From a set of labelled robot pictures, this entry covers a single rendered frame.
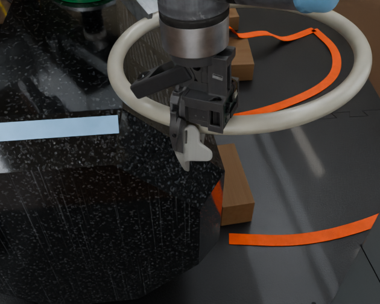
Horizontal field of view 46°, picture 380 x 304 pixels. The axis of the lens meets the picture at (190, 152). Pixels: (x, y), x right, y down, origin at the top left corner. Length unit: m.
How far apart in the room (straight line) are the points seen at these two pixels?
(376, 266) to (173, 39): 0.83
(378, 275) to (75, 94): 0.83
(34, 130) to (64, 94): 0.10
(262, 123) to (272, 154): 1.28
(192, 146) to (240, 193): 0.98
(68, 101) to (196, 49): 0.48
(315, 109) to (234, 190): 0.98
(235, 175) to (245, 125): 1.03
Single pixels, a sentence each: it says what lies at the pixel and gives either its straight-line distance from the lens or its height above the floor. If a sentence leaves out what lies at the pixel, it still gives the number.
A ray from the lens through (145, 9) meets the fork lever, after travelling 1.01.
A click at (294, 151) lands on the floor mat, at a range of 1.99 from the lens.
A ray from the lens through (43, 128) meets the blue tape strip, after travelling 0.99.
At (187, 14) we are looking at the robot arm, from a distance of 0.56.
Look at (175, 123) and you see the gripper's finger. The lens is 0.65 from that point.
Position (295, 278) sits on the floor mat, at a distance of 1.64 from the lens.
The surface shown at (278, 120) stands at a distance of 0.69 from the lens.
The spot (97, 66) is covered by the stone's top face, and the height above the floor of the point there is 0.80.
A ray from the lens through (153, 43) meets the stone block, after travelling 1.31.
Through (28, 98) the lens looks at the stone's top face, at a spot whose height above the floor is 0.80.
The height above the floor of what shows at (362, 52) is 0.97.
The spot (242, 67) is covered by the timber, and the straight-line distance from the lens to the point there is 2.25.
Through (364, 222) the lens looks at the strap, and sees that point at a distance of 1.82.
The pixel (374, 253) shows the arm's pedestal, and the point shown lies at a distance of 1.21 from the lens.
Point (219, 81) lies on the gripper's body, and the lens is 0.62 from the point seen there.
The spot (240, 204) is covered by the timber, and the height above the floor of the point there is 0.13.
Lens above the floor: 1.44
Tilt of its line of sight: 47 degrees down
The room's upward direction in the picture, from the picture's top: straight up
